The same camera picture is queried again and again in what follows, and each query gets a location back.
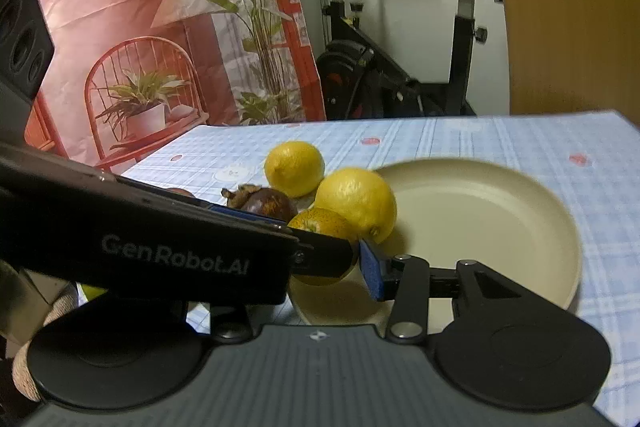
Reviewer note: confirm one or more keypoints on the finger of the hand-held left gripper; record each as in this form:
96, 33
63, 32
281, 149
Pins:
325, 257
240, 216

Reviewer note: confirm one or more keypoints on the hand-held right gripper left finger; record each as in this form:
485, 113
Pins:
230, 332

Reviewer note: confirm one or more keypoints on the yellow lemon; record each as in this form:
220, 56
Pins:
357, 204
294, 168

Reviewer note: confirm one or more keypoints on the dark purple mangosteen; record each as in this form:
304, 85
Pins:
267, 204
181, 193

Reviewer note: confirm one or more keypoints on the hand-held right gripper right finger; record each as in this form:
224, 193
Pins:
372, 272

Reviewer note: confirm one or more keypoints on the round wooden board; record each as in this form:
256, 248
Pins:
565, 7

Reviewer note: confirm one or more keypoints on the small orange tangerine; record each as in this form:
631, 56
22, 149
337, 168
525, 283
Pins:
315, 223

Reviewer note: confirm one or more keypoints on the printed chair and plant backdrop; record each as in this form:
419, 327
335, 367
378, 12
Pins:
125, 7

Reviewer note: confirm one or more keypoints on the cream round plate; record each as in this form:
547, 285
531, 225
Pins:
475, 217

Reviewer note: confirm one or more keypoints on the blue plaid tablecloth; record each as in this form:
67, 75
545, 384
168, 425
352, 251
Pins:
450, 137

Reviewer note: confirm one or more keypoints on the person's left hand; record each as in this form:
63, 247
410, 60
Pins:
57, 307

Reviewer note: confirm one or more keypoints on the black exercise bike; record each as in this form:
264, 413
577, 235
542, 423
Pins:
370, 72

